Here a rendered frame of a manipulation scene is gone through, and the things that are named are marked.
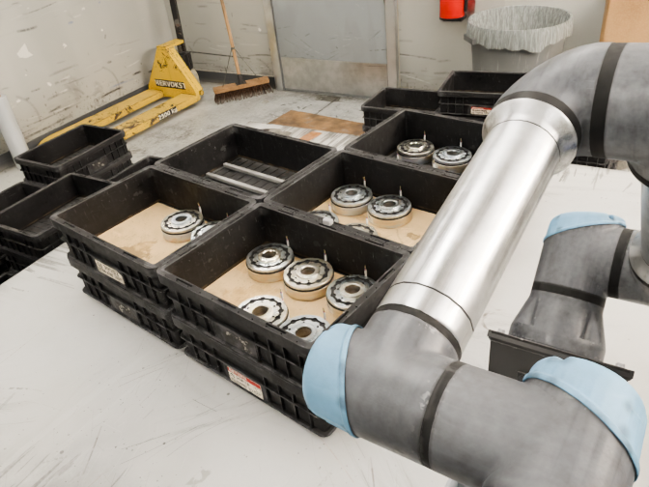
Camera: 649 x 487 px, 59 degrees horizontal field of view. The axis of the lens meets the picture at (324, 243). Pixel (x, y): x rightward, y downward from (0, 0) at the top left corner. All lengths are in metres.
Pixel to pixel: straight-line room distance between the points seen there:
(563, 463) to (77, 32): 4.66
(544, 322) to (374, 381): 0.61
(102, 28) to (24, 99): 0.86
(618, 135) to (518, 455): 0.36
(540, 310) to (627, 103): 0.46
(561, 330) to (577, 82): 0.46
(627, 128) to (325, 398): 0.38
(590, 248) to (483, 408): 0.65
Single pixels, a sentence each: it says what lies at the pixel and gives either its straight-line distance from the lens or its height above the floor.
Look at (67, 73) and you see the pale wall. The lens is 4.77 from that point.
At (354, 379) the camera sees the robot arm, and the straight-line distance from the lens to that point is 0.41.
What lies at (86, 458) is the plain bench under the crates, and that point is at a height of 0.70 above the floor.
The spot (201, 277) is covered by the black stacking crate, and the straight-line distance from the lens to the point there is 1.21.
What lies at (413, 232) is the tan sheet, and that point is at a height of 0.83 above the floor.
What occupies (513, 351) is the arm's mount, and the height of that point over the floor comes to 0.88.
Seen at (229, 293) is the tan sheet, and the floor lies 0.83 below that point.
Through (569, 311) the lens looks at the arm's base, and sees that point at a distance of 0.98.
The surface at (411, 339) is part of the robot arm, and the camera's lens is 0.41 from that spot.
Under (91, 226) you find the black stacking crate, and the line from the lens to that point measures 1.51.
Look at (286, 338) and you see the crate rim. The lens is 0.92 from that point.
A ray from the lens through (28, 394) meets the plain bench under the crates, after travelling 1.36.
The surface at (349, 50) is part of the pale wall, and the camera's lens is 4.43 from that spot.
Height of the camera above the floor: 1.55
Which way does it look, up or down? 34 degrees down
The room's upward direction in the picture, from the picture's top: 7 degrees counter-clockwise
